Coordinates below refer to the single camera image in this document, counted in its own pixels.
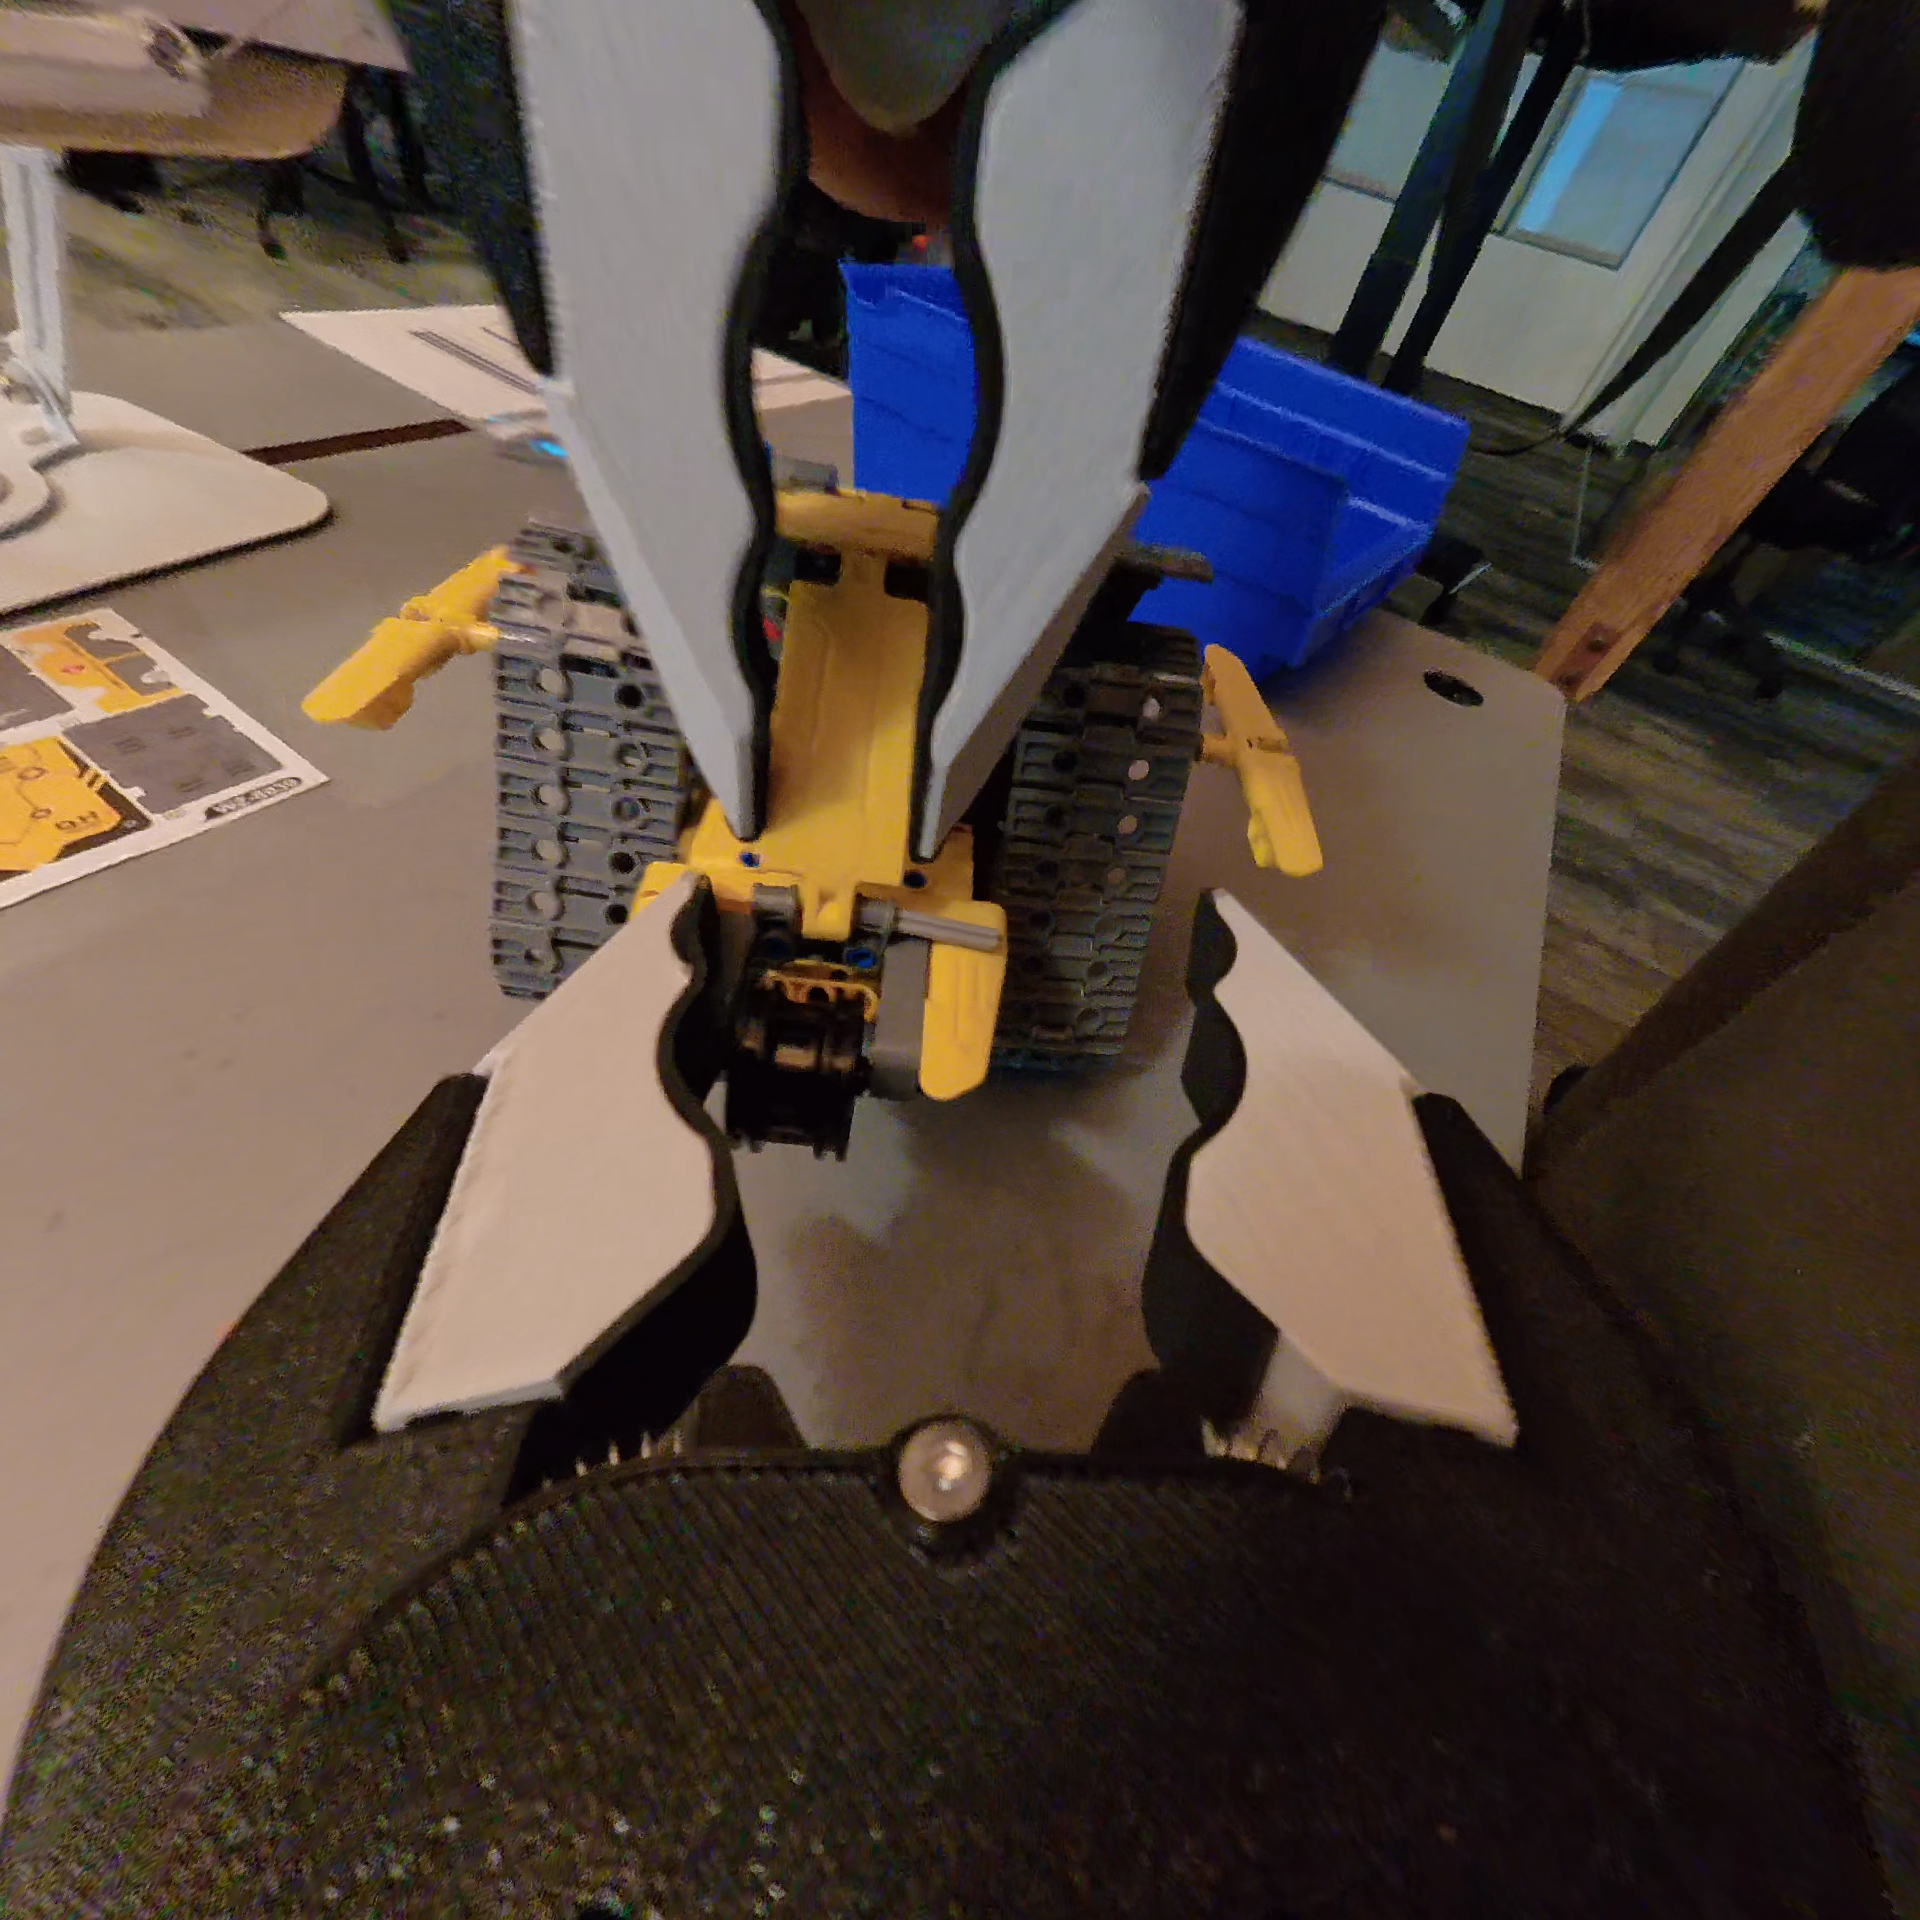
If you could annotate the blue plastic bin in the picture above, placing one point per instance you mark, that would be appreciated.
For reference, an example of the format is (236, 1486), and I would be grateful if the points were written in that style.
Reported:
(1289, 509)

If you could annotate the person's right hand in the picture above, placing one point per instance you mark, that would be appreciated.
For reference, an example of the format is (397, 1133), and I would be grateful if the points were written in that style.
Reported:
(884, 172)

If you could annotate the laminated instruction sheet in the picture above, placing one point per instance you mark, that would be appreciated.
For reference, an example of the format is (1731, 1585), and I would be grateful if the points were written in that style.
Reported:
(420, 361)

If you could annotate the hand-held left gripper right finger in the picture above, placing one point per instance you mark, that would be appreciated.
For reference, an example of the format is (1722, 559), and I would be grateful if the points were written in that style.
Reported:
(1333, 1216)

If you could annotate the yellow tracked toy vehicle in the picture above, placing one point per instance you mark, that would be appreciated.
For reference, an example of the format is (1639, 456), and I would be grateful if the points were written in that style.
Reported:
(840, 689)

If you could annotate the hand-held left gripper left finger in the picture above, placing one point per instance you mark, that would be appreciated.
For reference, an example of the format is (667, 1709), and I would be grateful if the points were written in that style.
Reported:
(570, 1201)

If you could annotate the yellow sticker sheet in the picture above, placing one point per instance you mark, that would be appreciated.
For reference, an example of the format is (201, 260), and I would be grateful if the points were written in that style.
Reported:
(134, 766)

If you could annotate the white book stand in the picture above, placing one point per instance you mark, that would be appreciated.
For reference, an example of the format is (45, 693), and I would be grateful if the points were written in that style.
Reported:
(150, 494)

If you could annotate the wooden post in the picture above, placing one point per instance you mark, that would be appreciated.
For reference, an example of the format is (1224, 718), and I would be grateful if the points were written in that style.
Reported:
(1724, 480)

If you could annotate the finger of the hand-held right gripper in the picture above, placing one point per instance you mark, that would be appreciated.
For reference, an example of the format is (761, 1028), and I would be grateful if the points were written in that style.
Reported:
(1079, 300)
(644, 300)

